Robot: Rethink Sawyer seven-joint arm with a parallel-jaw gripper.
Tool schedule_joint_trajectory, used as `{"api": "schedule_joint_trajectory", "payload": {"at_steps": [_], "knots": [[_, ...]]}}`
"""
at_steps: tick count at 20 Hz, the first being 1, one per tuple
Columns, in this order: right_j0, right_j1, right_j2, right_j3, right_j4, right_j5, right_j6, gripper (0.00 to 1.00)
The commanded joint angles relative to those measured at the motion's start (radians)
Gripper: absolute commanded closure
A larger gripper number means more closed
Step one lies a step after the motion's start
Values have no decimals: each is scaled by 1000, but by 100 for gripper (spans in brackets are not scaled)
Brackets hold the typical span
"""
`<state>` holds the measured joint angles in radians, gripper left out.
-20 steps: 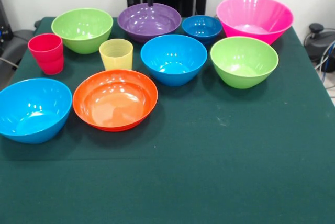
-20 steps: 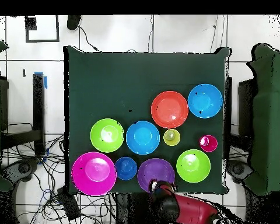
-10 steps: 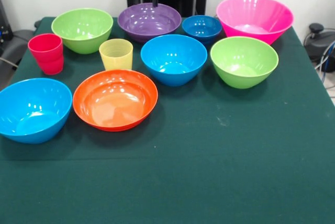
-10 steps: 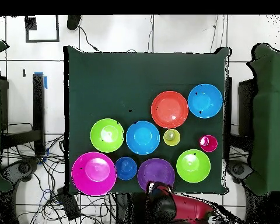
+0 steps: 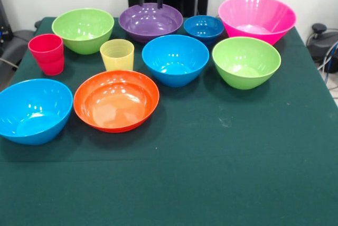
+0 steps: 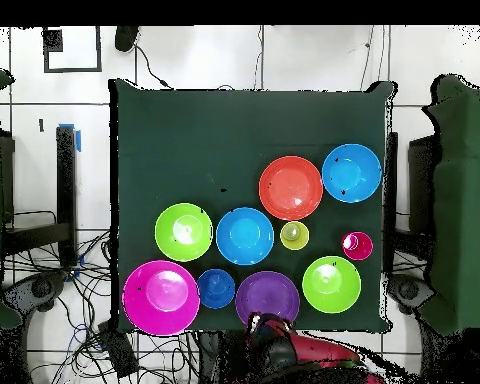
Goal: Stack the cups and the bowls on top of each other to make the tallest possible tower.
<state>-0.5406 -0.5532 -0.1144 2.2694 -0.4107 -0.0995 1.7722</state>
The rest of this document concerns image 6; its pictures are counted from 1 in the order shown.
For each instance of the large magenta plastic bowl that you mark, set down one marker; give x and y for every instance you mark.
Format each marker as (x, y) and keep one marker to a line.
(160, 297)

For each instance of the small dark blue bowl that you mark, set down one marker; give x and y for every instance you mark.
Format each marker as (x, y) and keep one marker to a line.
(216, 288)

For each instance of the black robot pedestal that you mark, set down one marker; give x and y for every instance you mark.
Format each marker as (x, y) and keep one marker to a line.
(228, 360)

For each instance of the green plastic bowl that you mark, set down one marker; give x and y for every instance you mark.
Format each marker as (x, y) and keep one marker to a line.
(183, 232)
(331, 284)

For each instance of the blue tape strip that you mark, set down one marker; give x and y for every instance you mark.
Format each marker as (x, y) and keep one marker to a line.
(78, 140)

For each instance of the black metal stand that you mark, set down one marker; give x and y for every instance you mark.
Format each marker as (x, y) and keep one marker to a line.
(422, 180)
(66, 180)

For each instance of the purple plastic bowl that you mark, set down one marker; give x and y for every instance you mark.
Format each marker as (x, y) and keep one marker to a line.
(266, 296)

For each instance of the red plastic cup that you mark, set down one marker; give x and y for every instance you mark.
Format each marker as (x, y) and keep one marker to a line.
(357, 245)

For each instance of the yellow plastic cup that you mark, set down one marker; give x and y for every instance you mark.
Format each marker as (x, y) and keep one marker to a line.
(294, 235)

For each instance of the dark green tablecloth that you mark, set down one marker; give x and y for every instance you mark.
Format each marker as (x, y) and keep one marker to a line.
(204, 140)

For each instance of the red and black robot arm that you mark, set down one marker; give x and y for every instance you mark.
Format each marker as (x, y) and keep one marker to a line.
(276, 352)

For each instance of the light blue plastic bowl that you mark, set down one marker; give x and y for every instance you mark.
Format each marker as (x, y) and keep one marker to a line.
(244, 236)
(351, 173)

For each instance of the orange plastic bowl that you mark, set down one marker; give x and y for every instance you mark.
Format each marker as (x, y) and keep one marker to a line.
(290, 188)

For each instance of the black power box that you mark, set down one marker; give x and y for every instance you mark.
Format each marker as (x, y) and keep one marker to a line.
(118, 350)

